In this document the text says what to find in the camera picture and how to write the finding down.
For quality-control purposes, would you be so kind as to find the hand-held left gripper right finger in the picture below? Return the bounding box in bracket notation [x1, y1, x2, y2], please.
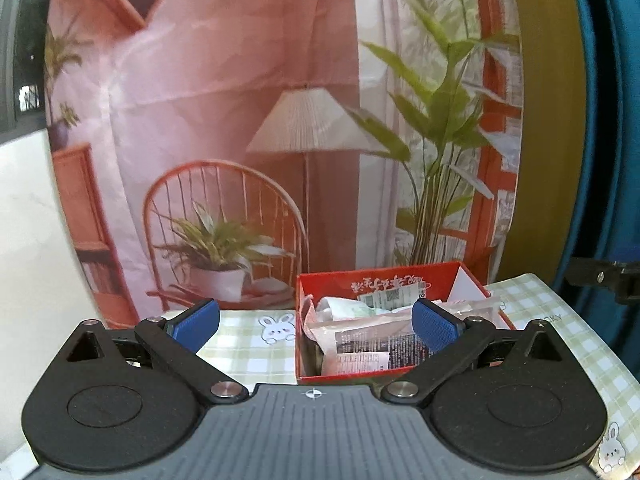
[381, 298, 566, 406]

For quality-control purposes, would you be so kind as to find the red strawberry print box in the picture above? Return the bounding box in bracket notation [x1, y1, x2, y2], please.
[295, 260, 517, 379]

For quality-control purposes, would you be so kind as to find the printed room scene backdrop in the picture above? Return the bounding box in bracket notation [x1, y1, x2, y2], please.
[45, 0, 526, 328]

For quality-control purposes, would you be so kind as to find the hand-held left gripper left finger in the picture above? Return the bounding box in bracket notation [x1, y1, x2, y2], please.
[65, 298, 249, 406]

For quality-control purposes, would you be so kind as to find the pink soft packet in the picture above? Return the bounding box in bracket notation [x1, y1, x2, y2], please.
[299, 297, 322, 343]

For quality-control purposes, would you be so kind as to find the clear plastic packet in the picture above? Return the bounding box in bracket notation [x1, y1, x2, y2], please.
[440, 296, 505, 332]

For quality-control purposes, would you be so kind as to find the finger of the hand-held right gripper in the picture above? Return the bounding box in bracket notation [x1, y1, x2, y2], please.
[566, 256, 621, 287]

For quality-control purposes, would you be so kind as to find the dark window frame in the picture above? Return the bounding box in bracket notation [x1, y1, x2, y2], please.
[0, 0, 57, 133]

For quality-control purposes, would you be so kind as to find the white plastic packet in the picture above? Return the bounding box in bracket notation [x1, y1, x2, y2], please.
[316, 296, 416, 322]

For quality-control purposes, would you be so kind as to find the teal curtain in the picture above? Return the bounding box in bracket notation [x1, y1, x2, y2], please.
[555, 0, 640, 343]

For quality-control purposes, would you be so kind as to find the green checked tablecloth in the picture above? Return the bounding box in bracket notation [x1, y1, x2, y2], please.
[0, 272, 640, 480]

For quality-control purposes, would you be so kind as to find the clear packet with black label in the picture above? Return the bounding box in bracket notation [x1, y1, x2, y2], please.
[306, 316, 436, 362]

